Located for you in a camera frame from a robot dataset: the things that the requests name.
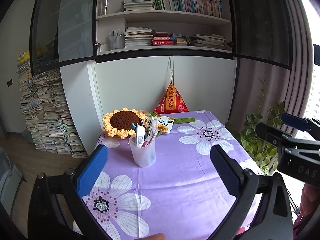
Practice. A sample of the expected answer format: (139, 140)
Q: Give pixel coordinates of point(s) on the translucent plastic cup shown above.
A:
(144, 157)

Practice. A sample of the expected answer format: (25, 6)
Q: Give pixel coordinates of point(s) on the crochet sunflower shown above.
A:
(118, 123)

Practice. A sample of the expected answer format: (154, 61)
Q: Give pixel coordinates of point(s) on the blue pen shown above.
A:
(134, 126)

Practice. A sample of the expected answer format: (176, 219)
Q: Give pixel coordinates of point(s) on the black marker pen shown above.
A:
(141, 122)

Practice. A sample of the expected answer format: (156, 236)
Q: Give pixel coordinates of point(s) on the person's hand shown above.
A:
(308, 206)

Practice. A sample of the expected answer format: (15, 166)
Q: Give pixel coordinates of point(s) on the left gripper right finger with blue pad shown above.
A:
(240, 183)

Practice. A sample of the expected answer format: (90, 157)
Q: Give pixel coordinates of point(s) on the green potted plant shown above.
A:
(256, 116)

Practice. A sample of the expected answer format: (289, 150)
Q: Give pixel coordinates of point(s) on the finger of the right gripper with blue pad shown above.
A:
(301, 124)
(270, 134)

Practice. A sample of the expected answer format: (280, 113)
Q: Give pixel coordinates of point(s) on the white bookshelf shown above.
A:
(199, 27)

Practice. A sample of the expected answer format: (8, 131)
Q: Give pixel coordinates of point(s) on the purple floral tablecloth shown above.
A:
(180, 195)

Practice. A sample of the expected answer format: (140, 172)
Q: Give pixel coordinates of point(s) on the dark cabinet door right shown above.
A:
(262, 31)

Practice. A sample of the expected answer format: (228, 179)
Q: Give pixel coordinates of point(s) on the red book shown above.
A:
(163, 43)

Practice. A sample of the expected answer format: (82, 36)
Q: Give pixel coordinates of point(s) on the red triangular pouch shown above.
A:
(172, 102)

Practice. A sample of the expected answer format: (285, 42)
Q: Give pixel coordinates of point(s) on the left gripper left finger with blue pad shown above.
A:
(79, 184)

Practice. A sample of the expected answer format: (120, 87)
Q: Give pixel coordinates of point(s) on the glass cabinet door left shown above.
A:
(61, 33)

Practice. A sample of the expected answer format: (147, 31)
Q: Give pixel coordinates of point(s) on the pink checkered pen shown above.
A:
(149, 140)

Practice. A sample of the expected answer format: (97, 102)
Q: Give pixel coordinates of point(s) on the stack of papers and books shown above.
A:
(47, 116)

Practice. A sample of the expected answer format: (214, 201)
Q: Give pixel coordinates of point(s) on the sunflower greeting card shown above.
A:
(164, 123)

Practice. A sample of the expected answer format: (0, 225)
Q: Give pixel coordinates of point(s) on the white correction tape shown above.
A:
(140, 136)

